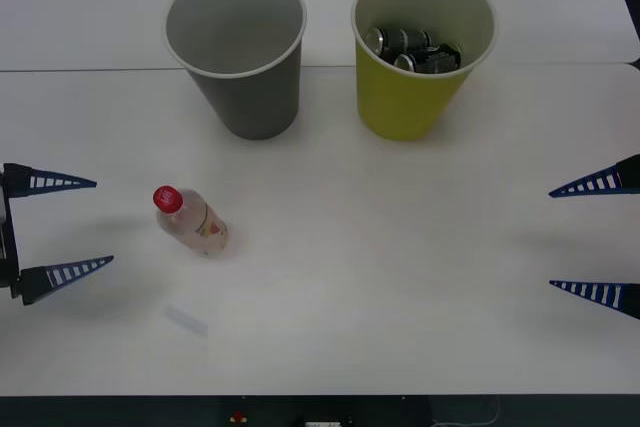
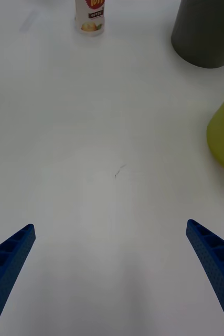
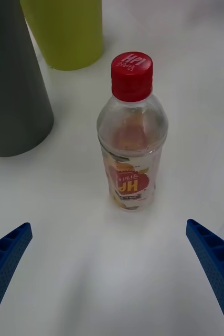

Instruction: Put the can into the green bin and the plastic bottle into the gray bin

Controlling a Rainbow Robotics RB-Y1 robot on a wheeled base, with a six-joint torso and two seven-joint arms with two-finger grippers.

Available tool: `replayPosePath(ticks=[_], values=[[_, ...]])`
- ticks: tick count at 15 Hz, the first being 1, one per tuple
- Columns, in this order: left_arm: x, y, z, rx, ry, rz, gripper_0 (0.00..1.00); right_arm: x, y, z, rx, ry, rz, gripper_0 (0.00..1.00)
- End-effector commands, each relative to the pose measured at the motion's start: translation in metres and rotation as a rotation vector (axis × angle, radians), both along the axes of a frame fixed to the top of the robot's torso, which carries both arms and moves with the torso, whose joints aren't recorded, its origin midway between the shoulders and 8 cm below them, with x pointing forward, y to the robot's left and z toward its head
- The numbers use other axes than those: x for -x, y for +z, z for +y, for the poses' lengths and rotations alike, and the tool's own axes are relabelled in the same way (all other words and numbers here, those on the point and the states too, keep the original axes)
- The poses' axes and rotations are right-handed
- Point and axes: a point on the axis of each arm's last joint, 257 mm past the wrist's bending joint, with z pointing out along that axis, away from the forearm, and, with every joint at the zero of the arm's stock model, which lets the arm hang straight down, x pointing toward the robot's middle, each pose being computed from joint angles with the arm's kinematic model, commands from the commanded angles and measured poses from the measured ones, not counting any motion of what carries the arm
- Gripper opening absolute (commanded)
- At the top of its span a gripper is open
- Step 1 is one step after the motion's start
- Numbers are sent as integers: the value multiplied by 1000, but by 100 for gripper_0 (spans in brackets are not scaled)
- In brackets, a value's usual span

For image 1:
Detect clear bottle with red cap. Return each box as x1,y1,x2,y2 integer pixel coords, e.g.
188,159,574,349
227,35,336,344
151,184,230,259

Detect black drink can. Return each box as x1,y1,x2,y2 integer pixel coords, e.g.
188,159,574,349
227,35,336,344
365,26,434,59

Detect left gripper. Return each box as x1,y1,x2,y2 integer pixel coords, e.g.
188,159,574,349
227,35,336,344
0,162,116,306

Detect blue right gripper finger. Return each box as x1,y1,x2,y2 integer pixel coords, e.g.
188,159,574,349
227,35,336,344
548,278,640,321
548,153,640,199

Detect yellow-green plastic bin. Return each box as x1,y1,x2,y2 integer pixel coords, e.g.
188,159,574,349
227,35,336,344
350,0,498,143

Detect grey plastic bin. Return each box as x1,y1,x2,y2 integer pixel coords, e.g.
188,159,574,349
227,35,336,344
163,0,308,142

